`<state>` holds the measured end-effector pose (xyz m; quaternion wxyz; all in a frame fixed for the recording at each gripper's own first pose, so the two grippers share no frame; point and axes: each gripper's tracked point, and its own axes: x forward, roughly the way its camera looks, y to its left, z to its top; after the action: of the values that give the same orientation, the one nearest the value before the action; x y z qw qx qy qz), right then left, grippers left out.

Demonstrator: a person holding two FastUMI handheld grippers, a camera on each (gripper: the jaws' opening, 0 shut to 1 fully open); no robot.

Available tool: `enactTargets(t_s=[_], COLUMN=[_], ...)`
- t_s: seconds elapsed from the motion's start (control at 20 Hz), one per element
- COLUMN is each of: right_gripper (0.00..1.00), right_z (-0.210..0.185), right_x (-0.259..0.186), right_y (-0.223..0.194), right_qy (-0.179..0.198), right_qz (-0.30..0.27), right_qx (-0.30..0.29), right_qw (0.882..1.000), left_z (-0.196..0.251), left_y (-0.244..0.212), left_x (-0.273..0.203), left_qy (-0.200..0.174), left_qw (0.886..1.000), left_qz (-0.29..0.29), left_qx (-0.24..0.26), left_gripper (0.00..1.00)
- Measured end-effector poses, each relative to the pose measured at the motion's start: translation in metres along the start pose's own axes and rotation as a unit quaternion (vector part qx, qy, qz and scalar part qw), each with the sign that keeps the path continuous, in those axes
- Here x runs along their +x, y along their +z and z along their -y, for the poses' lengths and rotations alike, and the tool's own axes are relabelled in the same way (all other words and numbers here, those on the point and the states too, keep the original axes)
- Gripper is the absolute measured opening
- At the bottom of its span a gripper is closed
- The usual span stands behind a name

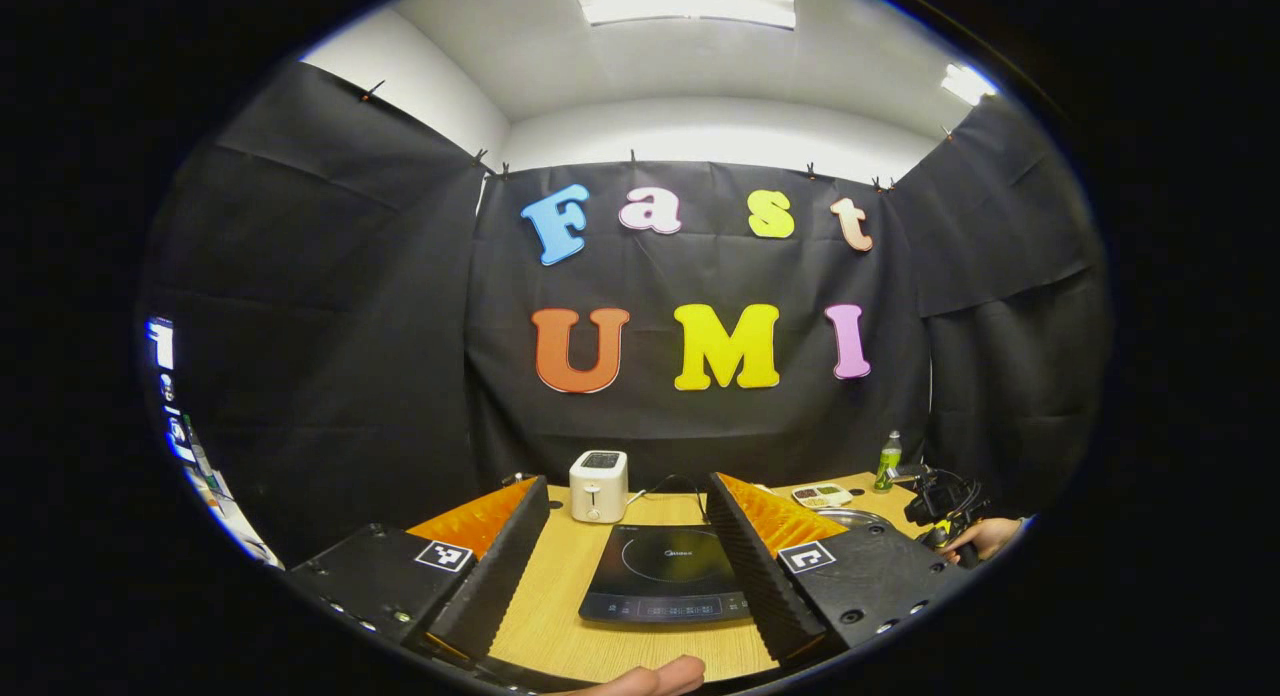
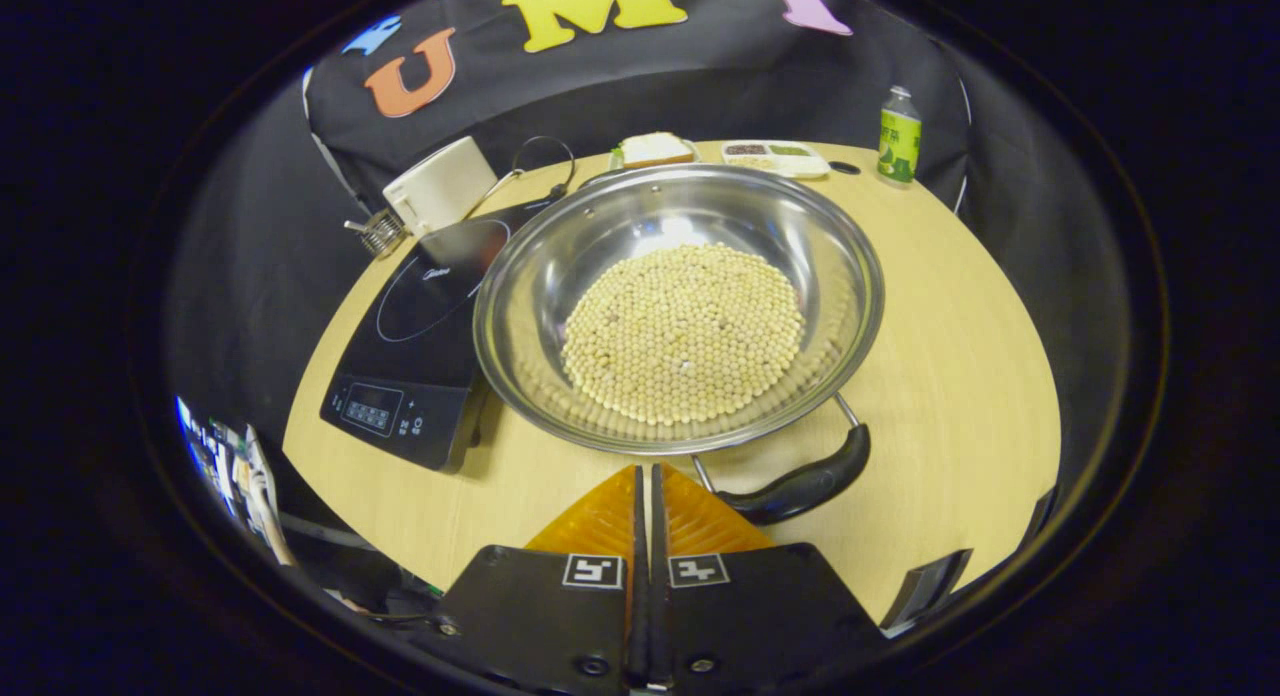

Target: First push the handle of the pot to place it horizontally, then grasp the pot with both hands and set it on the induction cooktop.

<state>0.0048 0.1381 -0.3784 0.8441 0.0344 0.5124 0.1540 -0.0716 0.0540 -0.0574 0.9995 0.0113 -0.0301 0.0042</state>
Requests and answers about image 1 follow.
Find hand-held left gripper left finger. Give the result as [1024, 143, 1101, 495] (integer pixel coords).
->
[286, 474, 554, 667]

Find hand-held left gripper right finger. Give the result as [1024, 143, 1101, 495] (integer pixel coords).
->
[706, 471, 976, 667]

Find stainless steel pot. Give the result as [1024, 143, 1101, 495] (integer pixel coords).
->
[815, 508, 897, 533]

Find black induction cooktop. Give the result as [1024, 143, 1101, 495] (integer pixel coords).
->
[578, 523, 752, 625]

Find green drink bottle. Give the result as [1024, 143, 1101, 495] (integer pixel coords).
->
[874, 431, 904, 494]

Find white toaster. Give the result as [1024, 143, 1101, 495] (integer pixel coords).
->
[569, 450, 629, 524]

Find black backdrop cloth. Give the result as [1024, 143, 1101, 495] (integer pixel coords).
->
[140, 61, 1114, 569]

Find small ceiling light panel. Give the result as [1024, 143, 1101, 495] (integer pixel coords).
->
[940, 63, 1002, 107]

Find large ceiling light panel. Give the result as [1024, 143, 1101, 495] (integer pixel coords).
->
[567, 0, 798, 30]

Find black power cable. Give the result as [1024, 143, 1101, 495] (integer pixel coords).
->
[640, 473, 712, 523]

